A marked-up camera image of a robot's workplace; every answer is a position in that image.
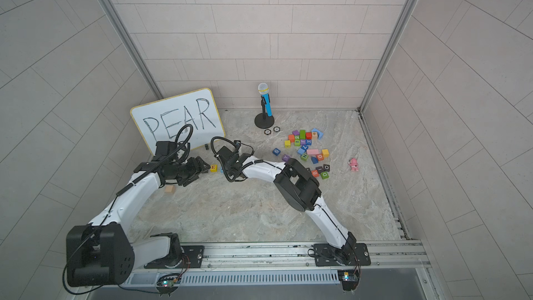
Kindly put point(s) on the aluminium mounting rail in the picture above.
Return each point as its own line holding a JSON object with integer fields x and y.
{"x": 243, "y": 256}

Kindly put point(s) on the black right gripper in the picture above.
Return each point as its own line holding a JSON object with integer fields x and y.
{"x": 227, "y": 168}

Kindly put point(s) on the pink toy figure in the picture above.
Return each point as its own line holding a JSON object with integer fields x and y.
{"x": 353, "y": 163}

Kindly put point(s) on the left circuit board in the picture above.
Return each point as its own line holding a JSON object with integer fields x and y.
{"x": 168, "y": 284}

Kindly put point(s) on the right circuit board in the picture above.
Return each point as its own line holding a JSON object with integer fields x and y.
{"x": 349, "y": 279}

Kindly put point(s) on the circuit board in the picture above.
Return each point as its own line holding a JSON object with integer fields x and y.
{"x": 168, "y": 284}
{"x": 349, "y": 279}

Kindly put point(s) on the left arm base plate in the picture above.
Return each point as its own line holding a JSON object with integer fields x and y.
{"x": 191, "y": 257}

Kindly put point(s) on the black microphone stand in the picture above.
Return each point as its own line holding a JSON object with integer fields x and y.
{"x": 263, "y": 120}

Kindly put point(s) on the light blue arch block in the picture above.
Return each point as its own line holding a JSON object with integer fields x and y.
{"x": 316, "y": 134}

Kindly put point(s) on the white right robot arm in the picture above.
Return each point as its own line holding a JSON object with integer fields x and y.
{"x": 298, "y": 187}

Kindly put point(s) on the plain wooden cube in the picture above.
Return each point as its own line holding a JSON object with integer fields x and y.
{"x": 170, "y": 189}

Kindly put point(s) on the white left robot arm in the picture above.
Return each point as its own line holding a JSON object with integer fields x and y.
{"x": 100, "y": 252}

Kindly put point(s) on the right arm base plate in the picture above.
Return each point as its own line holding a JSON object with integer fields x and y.
{"x": 326, "y": 255}

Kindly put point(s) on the blue toy microphone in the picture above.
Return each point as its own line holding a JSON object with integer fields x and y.
{"x": 263, "y": 89}

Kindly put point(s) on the whiteboard with PEAR text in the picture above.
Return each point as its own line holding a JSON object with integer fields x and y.
{"x": 161, "y": 120}

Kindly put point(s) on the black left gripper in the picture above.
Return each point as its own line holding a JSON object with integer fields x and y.
{"x": 196, "y": 170}

